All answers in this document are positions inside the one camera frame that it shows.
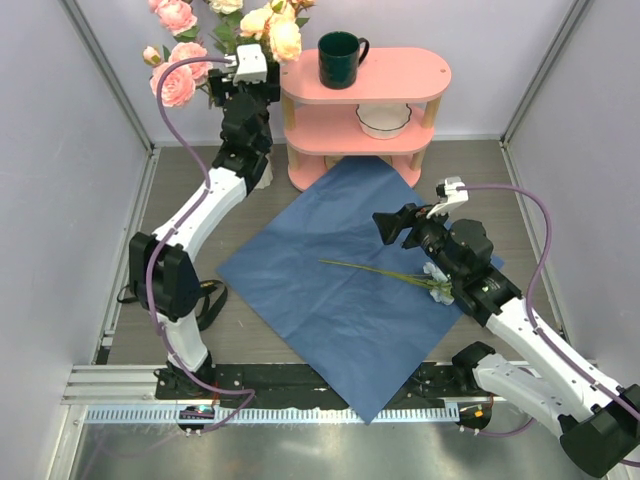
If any green leafy flower stem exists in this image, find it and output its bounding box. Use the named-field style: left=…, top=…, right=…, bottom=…
left=206, top=0, right=244, bottom=54

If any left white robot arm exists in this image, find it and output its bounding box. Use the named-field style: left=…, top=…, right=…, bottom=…
left=129, top=62, right=280, bottom=399

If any dark green mug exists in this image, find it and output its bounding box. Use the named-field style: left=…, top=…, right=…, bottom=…
left=318, top=31, right=370, bottom=90

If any floral round plate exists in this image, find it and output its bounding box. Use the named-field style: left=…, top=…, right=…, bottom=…
left=324, top=155, right=344, bottom=170

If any white slotted cable duct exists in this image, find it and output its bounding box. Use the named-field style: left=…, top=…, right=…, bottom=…
left=85, top=402, right=459, bottom=425

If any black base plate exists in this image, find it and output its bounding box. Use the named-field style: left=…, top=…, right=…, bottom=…
left=153, top=362, right=489, bottom=410

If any pink rose flower stem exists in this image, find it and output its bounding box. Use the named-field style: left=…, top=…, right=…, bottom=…
left=148, top=0, right=199, bottom=42

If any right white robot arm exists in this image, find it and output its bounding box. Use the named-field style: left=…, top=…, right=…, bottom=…
left=372, top=203, right=639, bottom=478

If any white scalloped bowl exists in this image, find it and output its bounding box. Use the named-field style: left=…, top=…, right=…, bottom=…
left=356, top=103, right=412, bottom=140

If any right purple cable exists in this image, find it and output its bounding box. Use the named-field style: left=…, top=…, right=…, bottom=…
left=459, top=183, right=640, bottom=439

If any blue wrapping paper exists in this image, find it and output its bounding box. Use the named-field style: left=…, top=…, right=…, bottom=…
left=217, top=155, right=504, bottom=425

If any peach spray rose stem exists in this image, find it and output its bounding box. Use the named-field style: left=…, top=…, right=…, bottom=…
left=237, top=1, right=302, bottom=64

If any artificial flower bunch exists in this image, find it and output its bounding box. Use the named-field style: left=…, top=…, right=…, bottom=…
left=320, top=259, right=454, bottom=306

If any black ribbon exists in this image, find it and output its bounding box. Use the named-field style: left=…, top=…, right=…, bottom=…
left=116, top=278, right=229, bottom=332

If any pink three-tier shelf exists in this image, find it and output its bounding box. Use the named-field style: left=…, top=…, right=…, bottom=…
left=280, top=47, right=452, bottom=191

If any pink peony flower stem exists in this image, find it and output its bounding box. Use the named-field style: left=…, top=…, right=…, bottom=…
left=142, top=42, right=213, bottom=108

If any white ribbed ceramic vase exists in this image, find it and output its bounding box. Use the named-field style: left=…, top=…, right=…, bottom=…
left=254, top=153, right=274, bottom=190

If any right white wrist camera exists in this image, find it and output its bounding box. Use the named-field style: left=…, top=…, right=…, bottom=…
left=426, top=176, right=469, bottom=219

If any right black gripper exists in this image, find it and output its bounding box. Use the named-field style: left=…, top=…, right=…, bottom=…
left=373, top=201, right=463, bottom=284

